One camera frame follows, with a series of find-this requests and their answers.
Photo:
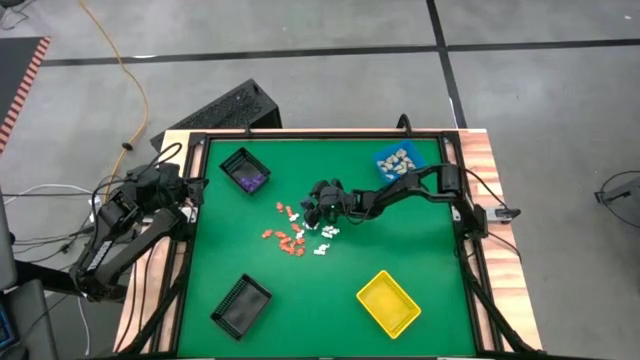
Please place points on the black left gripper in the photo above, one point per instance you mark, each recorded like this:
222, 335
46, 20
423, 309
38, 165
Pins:
170, 185

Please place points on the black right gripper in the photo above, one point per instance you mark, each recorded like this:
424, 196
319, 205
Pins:
332, 200

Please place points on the small purple plastic spider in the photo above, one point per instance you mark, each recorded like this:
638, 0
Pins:
251, 189
257, 180
245, 182

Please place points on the small cream plastic skull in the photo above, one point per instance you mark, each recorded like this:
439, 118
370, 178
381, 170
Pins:
385, 162
408, 161
403, 170
386, 172
393, 159
401, 152
395, 168

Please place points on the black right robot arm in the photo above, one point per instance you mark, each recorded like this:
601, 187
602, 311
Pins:
400, 190

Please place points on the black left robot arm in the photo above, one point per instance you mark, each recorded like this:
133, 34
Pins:
125, 245

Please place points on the black plastic slotted basket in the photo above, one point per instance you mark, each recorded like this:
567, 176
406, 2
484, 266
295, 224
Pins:
240, 162
242, 307

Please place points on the black perforated computer case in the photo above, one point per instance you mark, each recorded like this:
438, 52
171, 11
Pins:
225, 115

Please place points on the yellow plastic slotted basket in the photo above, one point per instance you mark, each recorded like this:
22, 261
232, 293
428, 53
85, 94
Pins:
387, 305

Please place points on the blue plastic slotted basket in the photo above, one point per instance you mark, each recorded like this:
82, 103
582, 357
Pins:
417, 155

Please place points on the black mat orange striped edge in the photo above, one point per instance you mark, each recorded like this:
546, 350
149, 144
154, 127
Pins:
15, 75

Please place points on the dark operator workstation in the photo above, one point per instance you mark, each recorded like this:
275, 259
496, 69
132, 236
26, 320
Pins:
25, 320

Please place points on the silver metal bracket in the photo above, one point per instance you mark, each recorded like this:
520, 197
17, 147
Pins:
502, 213

